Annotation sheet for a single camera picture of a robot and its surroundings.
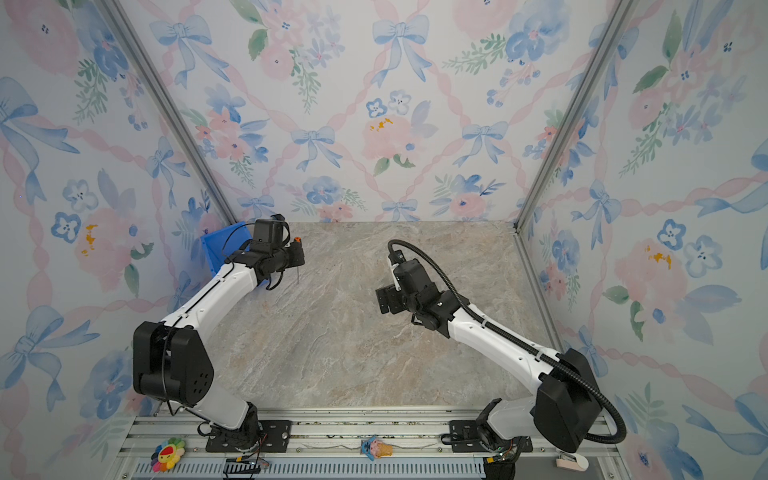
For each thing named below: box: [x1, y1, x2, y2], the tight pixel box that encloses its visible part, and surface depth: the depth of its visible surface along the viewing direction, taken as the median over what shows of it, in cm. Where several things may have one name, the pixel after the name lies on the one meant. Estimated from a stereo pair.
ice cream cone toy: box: [360, 436, 393, 461], surface depth 72 cm
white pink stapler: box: [555, 448, 589, 472], surface depth 71 cm
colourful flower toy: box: [150, 437, 186, 473], surface depth 72 cm
